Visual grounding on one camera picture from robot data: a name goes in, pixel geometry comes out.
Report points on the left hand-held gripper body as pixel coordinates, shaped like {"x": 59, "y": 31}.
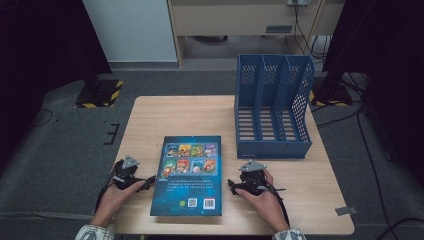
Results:
{"x": 128, "y": 173}

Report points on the black floor tape marks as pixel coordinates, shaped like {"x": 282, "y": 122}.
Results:
{"x": 113, "y": 133}

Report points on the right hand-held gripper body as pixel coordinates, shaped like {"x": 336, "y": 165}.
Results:
{"x": 253, "y": 180}

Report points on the blue plastic file rack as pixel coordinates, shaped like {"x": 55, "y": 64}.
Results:
{"x": 270, "y": 150}

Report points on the white panel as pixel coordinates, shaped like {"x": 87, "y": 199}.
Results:
{"x": 133, "y": 30}

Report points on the white power strip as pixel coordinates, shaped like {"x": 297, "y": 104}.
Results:
{"x": 298, "y": 2}

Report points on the person's left hand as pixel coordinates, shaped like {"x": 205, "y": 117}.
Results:
{"x": 111, "y": 203}

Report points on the person's right hand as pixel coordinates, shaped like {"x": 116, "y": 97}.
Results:
{"x": 266, "y": 206}

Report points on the blue picture book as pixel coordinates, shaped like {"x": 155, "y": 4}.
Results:
{"x": 186, "y": 190}

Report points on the black yellow striped stand base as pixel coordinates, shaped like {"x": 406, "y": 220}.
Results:
{"x": 106, "y": 96}
{"x": 330, "y": 98}

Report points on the black curtain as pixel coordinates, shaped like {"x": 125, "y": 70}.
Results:
{"x": 393, "y": 66}
{"x": 40, "y": 66}

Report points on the black stand post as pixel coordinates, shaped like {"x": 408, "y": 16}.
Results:
{"x": 92, "y": 80}

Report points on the beige desk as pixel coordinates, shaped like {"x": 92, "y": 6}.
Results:
{"x": 230, "y": 20}

